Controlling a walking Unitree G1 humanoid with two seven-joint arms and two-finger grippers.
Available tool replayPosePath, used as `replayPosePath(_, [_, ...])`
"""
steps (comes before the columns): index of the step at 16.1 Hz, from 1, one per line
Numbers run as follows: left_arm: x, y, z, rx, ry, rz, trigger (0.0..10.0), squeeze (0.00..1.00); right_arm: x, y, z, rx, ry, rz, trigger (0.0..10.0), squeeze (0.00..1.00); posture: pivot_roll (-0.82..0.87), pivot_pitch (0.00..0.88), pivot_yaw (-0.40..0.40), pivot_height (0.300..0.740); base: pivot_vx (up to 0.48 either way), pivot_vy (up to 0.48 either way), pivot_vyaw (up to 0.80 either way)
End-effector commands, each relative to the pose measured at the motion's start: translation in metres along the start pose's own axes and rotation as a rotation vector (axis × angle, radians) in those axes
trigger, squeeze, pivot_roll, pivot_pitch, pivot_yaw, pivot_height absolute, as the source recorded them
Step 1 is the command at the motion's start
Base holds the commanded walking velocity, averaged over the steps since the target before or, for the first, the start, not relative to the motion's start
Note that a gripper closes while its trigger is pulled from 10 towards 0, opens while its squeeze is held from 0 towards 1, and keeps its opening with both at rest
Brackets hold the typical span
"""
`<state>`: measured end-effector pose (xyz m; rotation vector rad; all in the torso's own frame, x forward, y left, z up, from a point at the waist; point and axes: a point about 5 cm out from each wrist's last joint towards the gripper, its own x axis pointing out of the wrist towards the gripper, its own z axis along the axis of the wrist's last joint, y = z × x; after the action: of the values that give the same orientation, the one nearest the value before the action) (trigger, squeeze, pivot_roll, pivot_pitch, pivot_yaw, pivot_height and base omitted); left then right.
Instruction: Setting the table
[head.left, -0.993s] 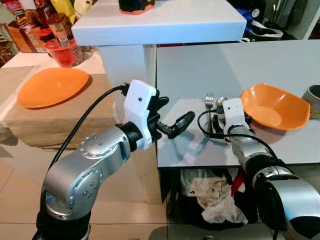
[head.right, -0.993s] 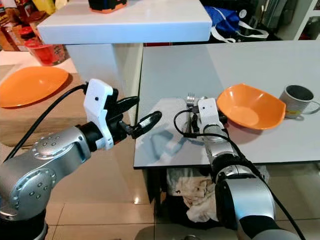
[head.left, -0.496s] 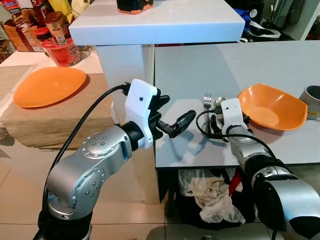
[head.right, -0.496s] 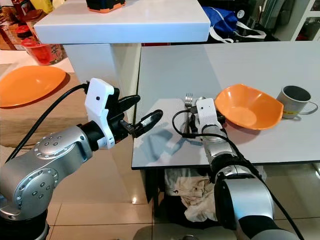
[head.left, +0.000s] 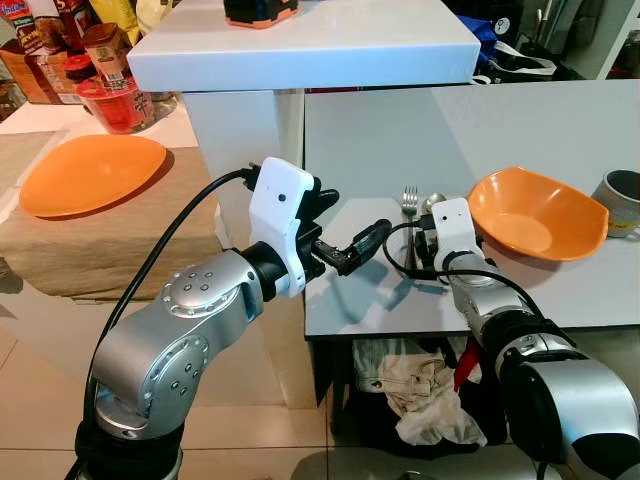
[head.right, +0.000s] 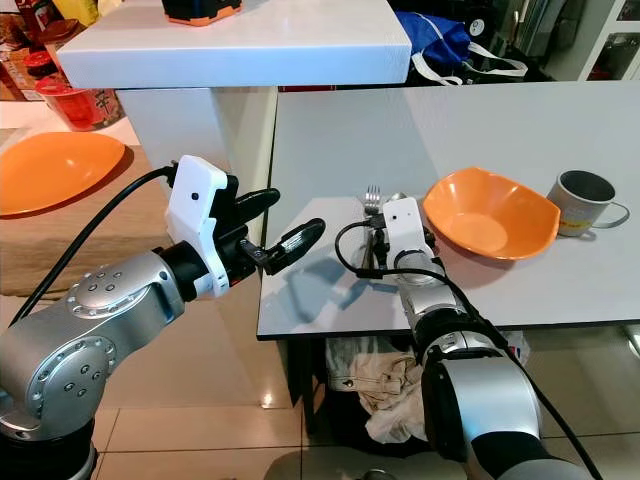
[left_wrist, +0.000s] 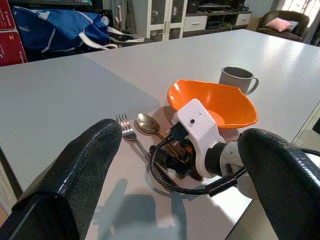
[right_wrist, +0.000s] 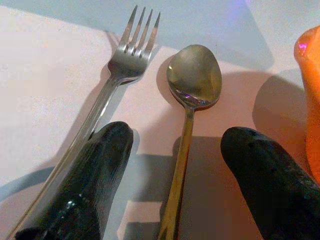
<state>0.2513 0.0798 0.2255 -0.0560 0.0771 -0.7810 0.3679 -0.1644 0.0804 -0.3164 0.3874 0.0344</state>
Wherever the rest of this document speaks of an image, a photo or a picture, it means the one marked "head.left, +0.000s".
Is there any orange plate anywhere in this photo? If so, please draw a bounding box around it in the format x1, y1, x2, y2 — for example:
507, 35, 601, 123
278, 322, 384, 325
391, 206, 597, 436
18, 134, 169, 220

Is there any red instant noodle tub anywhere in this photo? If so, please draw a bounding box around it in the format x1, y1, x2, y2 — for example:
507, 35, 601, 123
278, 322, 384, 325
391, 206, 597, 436
75, 75, 157, 134

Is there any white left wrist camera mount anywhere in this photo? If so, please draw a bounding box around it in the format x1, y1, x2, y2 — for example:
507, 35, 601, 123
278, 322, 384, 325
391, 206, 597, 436
247, 157, 319, 299

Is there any white raised counter block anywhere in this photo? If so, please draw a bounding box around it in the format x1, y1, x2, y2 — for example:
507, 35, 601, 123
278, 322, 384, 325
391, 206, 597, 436
128, 0, 482, 406

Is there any black and orange device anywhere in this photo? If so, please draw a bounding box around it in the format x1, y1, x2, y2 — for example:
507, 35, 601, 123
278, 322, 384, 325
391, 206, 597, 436
222, 0, 300, 29

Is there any beige crumpled cloth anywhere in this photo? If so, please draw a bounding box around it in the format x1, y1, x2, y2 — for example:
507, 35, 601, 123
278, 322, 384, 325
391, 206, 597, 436
378, 350, 488, 448

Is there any orange bowl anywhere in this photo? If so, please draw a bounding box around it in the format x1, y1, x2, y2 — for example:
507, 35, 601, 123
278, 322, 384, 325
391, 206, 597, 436
467, 167, 610, 263

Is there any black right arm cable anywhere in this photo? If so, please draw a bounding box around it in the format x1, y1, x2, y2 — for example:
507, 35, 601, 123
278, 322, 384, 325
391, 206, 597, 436
385, 220, 546, 321

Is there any beige woven placemat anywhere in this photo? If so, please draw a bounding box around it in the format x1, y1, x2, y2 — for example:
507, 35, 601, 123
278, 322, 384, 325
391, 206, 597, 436
0, 130, 53, 197
0, 147, 223, 301

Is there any Indomie noodle packet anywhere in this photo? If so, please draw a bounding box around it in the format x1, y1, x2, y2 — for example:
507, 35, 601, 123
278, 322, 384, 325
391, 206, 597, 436
0, 0, 41, 51

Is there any yellow snack packet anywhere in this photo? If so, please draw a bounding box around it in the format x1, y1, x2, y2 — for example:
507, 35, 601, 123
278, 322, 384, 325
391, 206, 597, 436
95, 0, 143, 31

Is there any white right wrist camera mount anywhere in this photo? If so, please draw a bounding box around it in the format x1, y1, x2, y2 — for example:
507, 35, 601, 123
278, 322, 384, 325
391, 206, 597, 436
432, 197, 488, 271

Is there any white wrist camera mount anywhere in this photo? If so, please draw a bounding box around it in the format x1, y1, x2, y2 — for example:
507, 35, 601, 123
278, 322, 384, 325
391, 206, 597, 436
432, 197, 488, 271
247, 157, 319, 299

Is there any blue bag with white straps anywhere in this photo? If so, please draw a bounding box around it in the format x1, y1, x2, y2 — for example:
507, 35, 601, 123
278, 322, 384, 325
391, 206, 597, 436
455, 14, 557, 85

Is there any white shelf unit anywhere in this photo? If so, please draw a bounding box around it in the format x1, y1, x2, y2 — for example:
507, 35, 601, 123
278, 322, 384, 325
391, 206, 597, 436
590, 0, 640, 79

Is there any silver fork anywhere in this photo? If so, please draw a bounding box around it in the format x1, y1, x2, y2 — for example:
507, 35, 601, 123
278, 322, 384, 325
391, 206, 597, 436
401, 185, 420, 233

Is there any grey mug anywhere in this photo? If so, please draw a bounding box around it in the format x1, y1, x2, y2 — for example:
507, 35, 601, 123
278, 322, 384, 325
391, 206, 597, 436
592, 170, 640, 238

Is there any red-lidded chili sauce jar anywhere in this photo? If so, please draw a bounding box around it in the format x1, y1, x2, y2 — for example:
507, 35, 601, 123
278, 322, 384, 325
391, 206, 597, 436
62, 52, 97, 101

